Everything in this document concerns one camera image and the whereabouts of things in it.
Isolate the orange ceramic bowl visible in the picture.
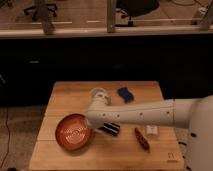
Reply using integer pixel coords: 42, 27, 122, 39
55, 114, 92, 151

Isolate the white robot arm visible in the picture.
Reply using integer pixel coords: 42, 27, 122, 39
85, 93, 213, 171

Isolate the clear plastic cup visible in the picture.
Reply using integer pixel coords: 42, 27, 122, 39
90, 87, 106, 99

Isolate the blue sponge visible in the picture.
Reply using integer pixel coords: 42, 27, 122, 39
117, 87, 134, 103

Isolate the black striped packet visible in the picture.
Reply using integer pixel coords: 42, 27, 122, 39
100, 123, 120, 136

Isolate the small white box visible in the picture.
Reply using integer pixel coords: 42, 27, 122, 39
146, 125, 158, 136

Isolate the red brown snack bar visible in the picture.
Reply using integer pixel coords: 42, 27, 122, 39
134, 128, 150, 150

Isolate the black office chair right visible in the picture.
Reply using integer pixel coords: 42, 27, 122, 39
116, 0, 159, 27

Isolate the black office chair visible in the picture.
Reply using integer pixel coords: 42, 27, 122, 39
116, 0, 159, 27
23, 0, 58, 22

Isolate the black office chair left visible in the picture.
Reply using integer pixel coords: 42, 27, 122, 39
23, 0, 58, 22

